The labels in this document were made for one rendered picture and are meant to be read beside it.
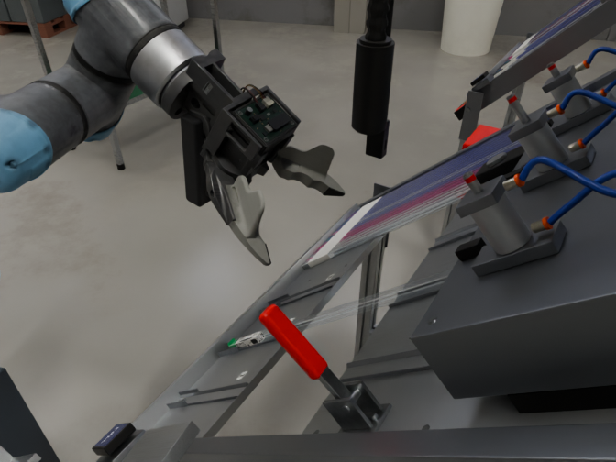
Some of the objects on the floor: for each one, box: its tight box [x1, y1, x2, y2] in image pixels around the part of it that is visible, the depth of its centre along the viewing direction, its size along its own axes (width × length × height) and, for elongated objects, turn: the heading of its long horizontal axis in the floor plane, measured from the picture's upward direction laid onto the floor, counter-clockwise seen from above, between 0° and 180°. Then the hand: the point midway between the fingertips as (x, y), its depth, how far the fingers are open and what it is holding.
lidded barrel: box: [441, 0, 504, 57], centre depth 419 cm, size 52×52×64 cm
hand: (308, 231), depth 54 cm, fingers open, 14 cm apart
